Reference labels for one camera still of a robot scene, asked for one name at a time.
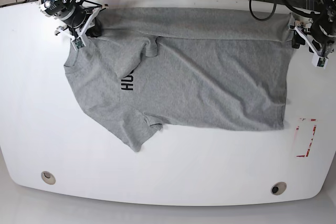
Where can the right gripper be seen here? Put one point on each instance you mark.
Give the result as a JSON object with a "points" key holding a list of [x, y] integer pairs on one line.
{"points": [[82, 22]]}

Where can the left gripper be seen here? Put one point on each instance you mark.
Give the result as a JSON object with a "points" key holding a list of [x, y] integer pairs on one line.
{"points": [[302, 37]]}

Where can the grey t-shirt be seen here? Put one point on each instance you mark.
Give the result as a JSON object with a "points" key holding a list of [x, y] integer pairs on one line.
{"points": [[213, 68]]}

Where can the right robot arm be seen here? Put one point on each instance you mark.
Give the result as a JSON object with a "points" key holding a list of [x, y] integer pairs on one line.
{"points": [[61, 8]]}

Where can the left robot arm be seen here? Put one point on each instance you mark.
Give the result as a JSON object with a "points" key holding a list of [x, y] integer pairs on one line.
{"points": [[319, 34]]}

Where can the red tape rectangle marking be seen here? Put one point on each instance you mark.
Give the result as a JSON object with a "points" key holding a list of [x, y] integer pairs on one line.
{"points": [[304, 135]]}

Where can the right table grommet hole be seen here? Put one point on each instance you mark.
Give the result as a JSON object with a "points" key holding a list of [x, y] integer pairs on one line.
{"points": [[278, 188]]}

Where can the table grommet hole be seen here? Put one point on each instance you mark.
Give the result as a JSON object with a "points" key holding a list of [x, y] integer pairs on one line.
{"points": [[48, 178], [278, 188]]}

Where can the left table grommet hole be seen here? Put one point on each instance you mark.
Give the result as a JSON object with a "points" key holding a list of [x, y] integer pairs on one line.
{"points": [[48, 178]]}

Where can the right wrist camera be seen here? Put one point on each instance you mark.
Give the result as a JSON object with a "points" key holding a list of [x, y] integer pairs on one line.
{"points": [[78, 43]]}

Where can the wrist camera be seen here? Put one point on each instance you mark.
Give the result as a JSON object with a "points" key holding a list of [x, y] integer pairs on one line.
{"points": [[78, 43], [318, 61]]}

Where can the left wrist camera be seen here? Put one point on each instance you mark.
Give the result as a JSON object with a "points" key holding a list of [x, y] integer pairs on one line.
{"points": [[318, 61]]}

